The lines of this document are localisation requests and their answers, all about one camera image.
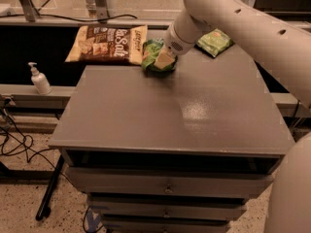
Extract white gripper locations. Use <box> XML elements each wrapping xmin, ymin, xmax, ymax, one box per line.
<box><xmin>155</xmin><ymin>22</ymin><xmax>196</xmax><ymax>70</ymax></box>

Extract green dang rice chip bag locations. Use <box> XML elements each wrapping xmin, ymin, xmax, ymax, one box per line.
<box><xmin>142</xmin><ymin>38</ymin><xmax>178</xmax><ymax>72</ymax></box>

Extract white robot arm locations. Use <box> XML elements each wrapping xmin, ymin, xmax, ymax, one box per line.
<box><xmin>155</xmin><ymin>0</ymin><xmax>311</xmax><ymax>233</ymax></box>

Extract small green snack bag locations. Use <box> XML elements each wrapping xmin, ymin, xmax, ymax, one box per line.
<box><xmin>196</xmin><ymin>29</ymin><xmax>233</xmax><ymax>57</ymax></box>

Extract brown sea salt chip bag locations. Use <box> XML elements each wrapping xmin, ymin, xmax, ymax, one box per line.
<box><xmin>66</xmin><ymin>24</ymin><xmax>148</xmax><ymax>65</ymax></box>

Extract grey drawer cabinet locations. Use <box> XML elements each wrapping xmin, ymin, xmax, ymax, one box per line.
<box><xmin>48</xmin><ymin>29</ymin><xmax>301</xmax><ymax>233</ymax></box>

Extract white pump lotion bottle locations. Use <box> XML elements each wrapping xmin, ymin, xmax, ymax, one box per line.
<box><xmin>28</xmin><ymin>62</ymin><xmax>52</xmax><ymax>95</ymax></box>

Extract black table leg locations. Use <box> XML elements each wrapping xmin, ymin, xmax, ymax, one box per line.
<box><xmin>35</xmin><ymin>156</ymin><xmax>64</xmax><ymax>221</ymax></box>

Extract metal frame post middle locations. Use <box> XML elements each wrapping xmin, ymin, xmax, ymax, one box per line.
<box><xmin>94</xmin><ymin>0</ymin><xmax>109</xmax><ymax>19</ymax></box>

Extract metal frame post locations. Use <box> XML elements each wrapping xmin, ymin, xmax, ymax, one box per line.
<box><xmin>18</xmin><ymin>0</ymin><xmax>38</xmax><ymax>22</ymax></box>
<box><xmin>94</xmin><ymin>0</ymin><xmax>109</xmax><ymax>19</ymax></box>

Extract black cable on ledge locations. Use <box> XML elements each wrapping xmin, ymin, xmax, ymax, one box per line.
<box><xmin>0</xmin><ymin>0</ymin><xmax>139</xmax><ymax>23</ymax></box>

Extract metal frame post left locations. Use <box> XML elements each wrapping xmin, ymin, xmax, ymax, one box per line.
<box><xmin>18</xmin><ymin>0</ymin><xmax>38</xmax><ymax>22</ymax></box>

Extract black floor cables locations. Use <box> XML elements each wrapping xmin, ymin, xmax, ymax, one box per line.
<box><xmin>0</xmin><ymin>95</ymin><xmax>71</xmax><ymax>183</ymax></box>

